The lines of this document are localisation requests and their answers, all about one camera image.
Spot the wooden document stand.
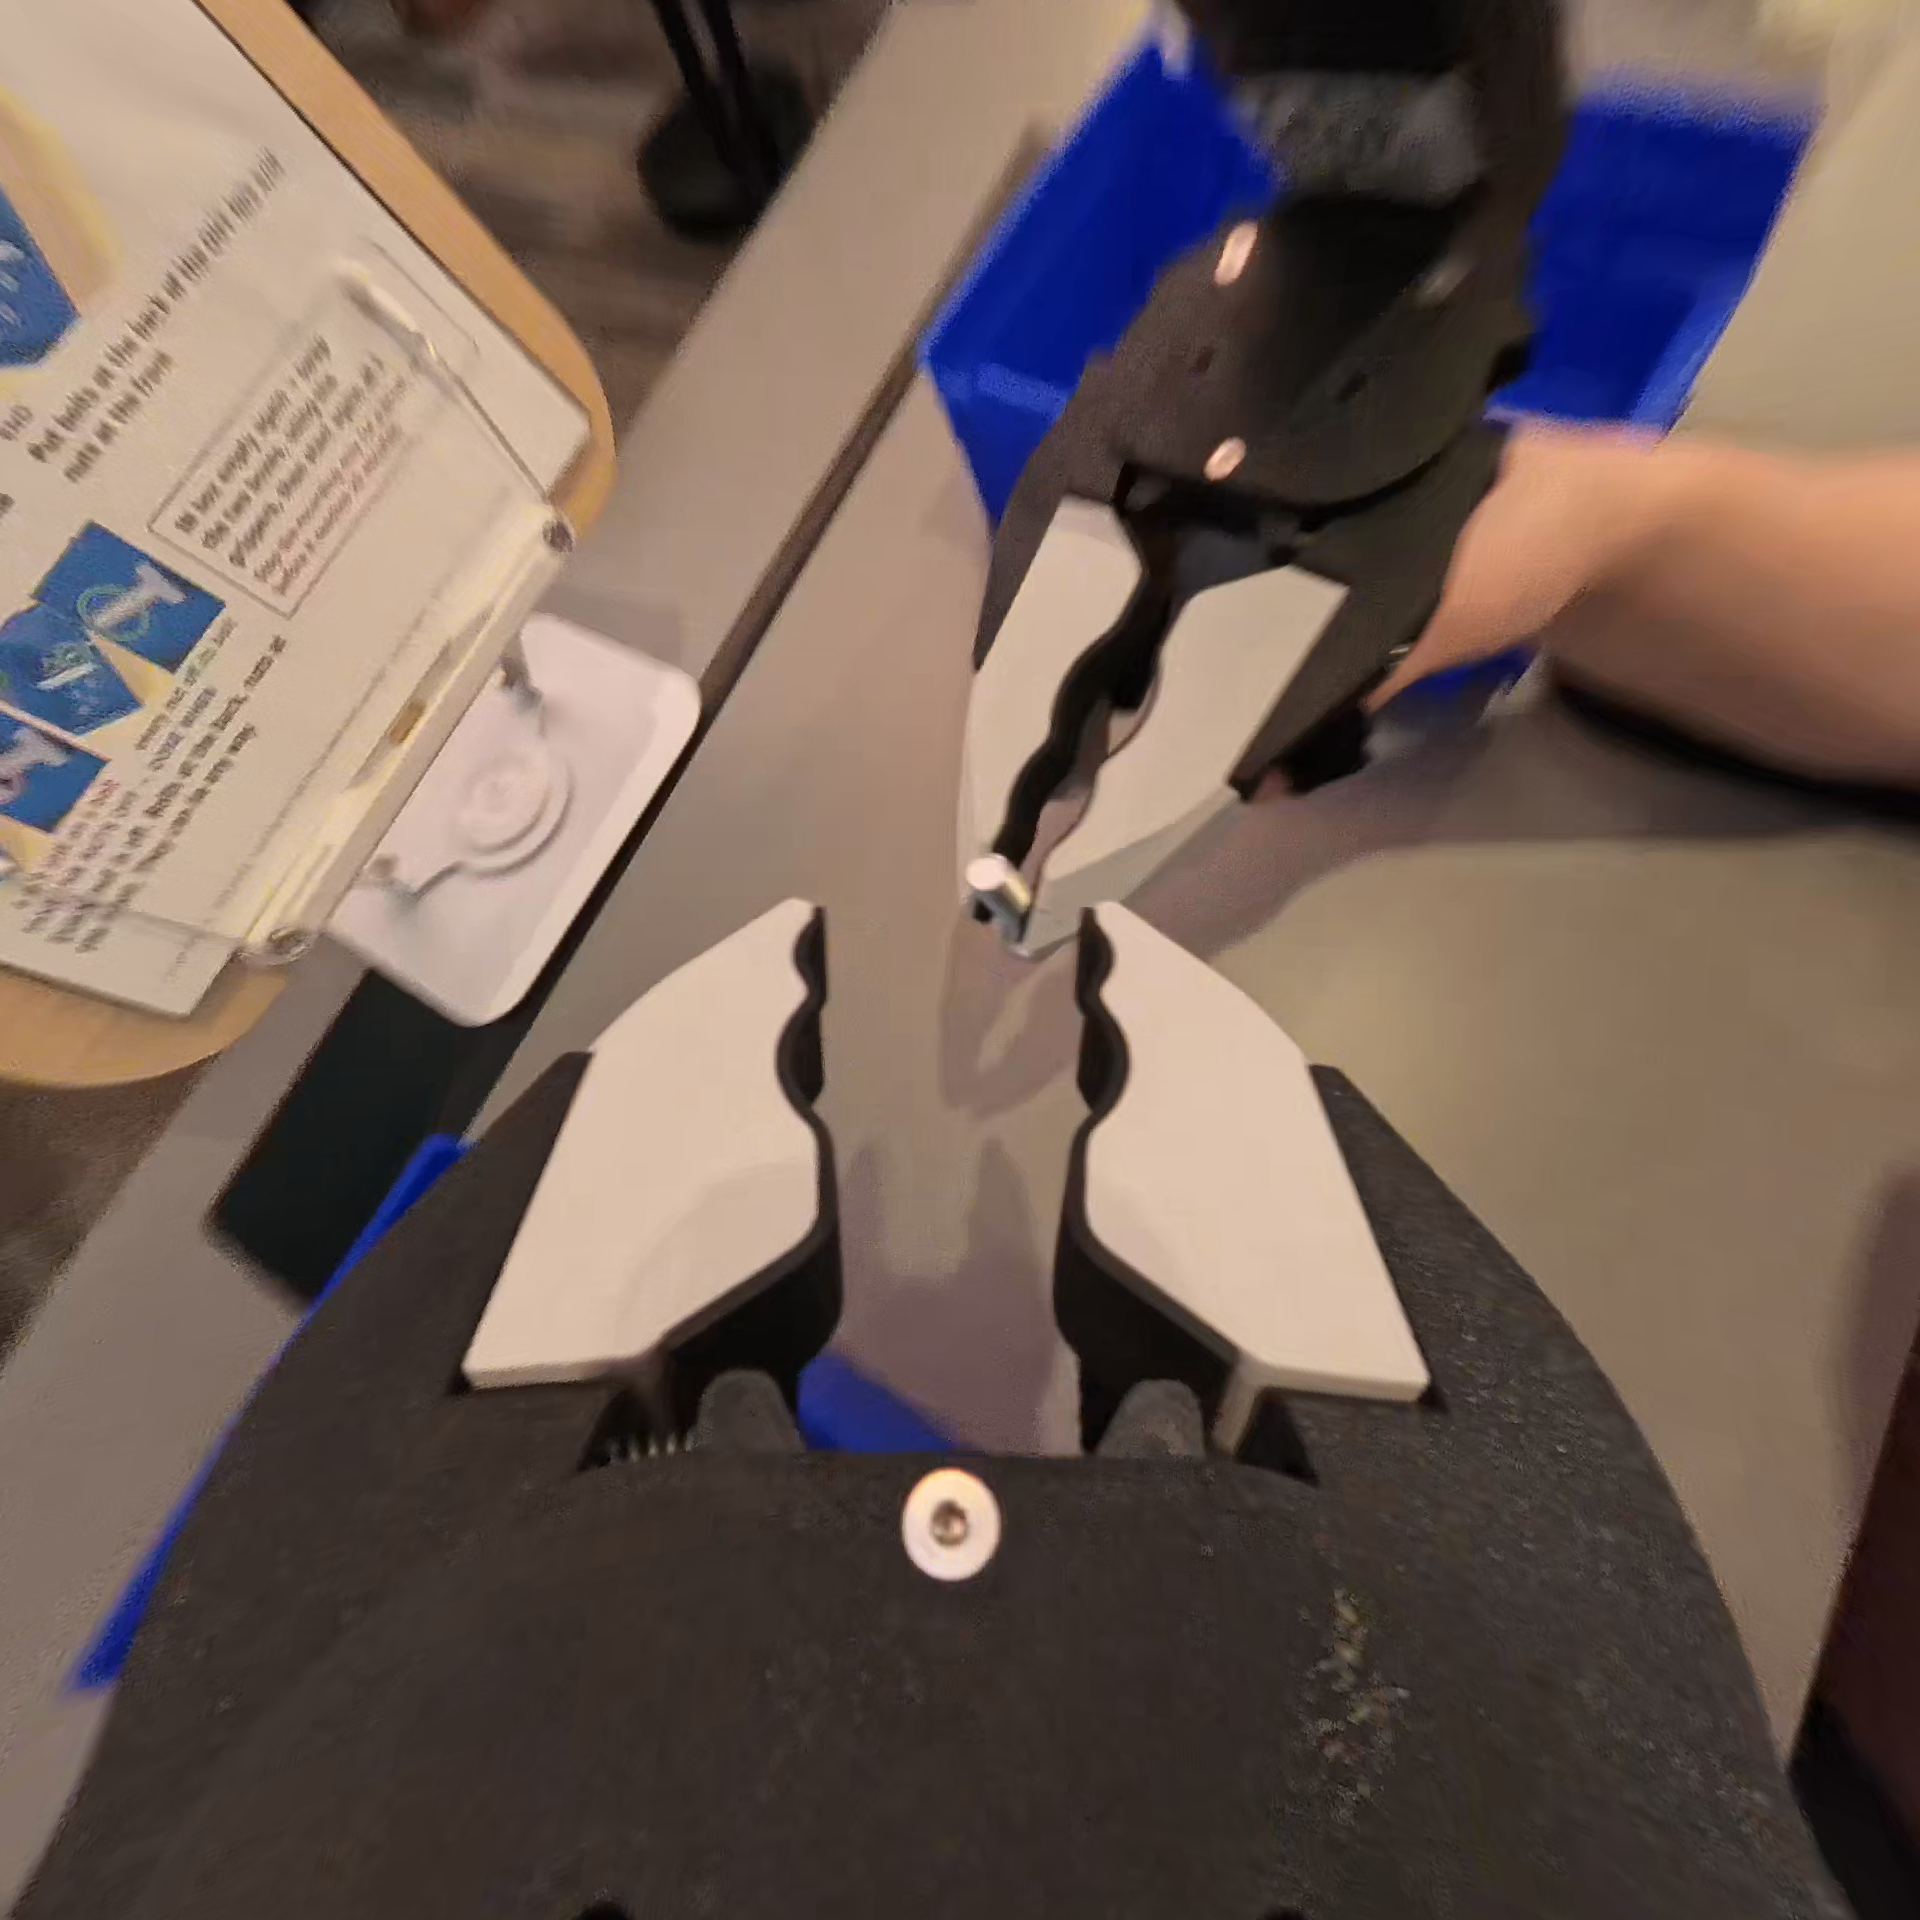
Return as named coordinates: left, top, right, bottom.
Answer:
left=0, top=0, right=703, bottom=1087

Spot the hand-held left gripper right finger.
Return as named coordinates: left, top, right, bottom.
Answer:
left=1053, top=900, right=1433, bottom=1449

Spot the black desk mat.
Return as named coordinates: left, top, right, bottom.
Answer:
left=208, top=959, right=570, bottom=1308

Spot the blue plastic bin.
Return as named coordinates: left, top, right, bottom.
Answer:
left=66, top=1132, right=969, bottom=1697
left=918, top=30, right=1820, bottom=714

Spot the printed paper sheet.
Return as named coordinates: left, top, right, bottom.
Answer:
left=0, top=0, right=590, bottom=1015

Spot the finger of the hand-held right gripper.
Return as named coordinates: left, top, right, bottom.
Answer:
left=959, top=497, right=1164, bottom=902
left=1020, top=570, right=1352, bottom=962

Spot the silver hex bolt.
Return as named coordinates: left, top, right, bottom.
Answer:
left=964, top=852, right=1039, bottom=951

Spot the person's right hand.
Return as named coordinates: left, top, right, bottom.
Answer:
left=1380, top=428, right=1641, bottom=703

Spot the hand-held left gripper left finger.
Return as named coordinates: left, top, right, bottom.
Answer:
left=461, top=900, right=840, bottom=1396

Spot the person's right forearm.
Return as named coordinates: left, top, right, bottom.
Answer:
left=1545, top=434, right=1920, bottom=781

